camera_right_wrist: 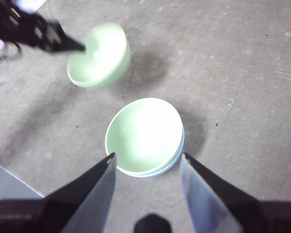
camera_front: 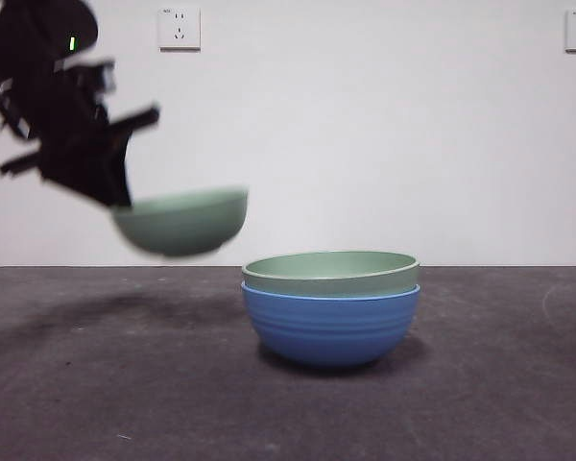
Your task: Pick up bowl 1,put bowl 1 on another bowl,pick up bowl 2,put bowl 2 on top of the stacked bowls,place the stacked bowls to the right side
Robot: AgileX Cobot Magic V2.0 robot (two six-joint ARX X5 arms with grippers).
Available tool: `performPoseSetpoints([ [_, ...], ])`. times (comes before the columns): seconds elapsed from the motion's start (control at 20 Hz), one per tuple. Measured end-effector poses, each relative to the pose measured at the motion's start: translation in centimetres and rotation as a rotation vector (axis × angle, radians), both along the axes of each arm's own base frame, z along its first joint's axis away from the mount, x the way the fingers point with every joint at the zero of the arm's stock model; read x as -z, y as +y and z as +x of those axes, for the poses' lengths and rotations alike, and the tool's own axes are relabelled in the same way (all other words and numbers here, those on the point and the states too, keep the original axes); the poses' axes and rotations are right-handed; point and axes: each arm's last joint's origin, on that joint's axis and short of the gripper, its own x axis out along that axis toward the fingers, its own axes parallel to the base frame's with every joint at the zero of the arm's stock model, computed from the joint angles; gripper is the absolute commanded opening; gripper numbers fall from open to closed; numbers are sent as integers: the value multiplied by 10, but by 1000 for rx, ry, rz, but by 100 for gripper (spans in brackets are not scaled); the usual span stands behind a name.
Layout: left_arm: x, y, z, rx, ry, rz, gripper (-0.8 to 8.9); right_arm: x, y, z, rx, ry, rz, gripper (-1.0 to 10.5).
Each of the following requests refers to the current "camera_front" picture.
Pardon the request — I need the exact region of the green ribbed bowl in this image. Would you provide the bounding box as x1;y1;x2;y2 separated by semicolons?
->
110;185;250;257
241;250;421;300

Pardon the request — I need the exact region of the blue ribbed bowl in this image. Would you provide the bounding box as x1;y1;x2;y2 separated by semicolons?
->
240;281;421;369

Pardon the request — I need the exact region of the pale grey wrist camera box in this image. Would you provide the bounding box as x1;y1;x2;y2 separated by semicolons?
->
93;60;117;93

